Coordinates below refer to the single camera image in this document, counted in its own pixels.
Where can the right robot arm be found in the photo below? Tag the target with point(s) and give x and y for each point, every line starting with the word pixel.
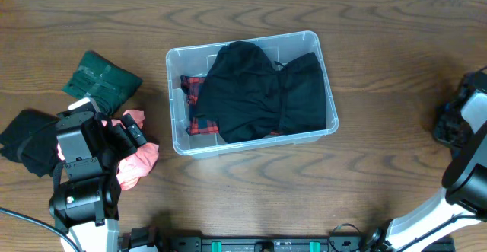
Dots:
pixel 461 200

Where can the red plaid flannel shirt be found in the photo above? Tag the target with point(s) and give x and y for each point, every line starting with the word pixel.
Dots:
pixel 194 96

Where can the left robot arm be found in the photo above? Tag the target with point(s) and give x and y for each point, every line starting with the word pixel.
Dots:
pixel 84 203

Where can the dark green folded shirt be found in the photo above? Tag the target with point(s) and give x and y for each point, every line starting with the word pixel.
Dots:
pixel 98 78

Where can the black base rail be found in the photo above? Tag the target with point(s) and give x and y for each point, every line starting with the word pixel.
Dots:
pixel 152 239

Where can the black garment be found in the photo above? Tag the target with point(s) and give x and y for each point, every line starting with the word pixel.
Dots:
pixel 301 83

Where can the pink shirt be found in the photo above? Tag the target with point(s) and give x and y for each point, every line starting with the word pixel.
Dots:
pixel 137 165

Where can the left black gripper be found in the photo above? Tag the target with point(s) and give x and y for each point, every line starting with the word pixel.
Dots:
pixel 124 136

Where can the clear plastic storage bin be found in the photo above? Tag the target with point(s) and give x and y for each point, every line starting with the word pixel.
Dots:
pixel 195 61

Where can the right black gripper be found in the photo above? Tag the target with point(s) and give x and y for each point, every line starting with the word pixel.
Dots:
pixel 440 136

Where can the black folded cloth left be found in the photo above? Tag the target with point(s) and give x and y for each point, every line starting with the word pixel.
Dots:
pixel 30 139

